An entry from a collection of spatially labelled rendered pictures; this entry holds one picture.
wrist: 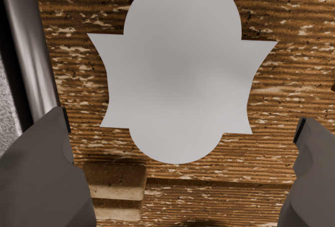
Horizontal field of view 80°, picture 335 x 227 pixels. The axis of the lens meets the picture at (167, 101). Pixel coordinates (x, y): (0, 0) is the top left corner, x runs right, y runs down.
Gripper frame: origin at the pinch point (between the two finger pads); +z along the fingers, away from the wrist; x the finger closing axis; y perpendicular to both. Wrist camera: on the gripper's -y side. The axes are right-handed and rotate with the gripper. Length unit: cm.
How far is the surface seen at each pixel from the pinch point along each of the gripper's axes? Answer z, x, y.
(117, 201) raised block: 1.0, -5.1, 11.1
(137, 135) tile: 2.1, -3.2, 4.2
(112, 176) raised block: 1.4, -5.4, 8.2
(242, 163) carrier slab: 3.0, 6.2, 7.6
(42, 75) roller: 4.9, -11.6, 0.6
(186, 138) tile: 2.1, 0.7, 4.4
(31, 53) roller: 4.9, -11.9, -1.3
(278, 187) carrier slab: 3.1, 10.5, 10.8
